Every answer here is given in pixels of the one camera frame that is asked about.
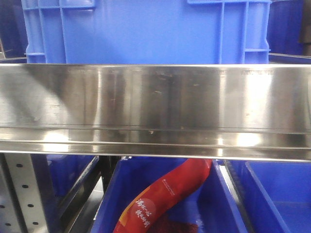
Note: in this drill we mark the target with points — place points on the blue bin lower left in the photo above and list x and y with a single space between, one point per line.
65 170

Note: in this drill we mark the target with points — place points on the perforated steel shelf upright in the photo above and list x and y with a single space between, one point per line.
29 174

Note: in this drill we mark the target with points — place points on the dark blue bin upper left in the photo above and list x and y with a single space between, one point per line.
13 37

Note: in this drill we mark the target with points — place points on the red snack bag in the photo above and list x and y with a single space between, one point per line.
163 194

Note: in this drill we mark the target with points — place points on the dark blue bin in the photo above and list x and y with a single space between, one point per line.
289 32
13 37

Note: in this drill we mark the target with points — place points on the stainless steel shelf rail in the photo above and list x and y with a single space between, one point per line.
238 112

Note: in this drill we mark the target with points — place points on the blue bin lower middle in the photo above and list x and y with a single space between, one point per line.
210 209

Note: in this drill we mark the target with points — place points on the blue bin lower right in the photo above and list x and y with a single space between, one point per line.
276 196

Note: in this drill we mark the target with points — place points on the large blue crate on shelf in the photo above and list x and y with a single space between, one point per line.
147 31

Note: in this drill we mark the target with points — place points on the dark blue bin upper right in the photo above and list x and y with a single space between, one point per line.
289 32

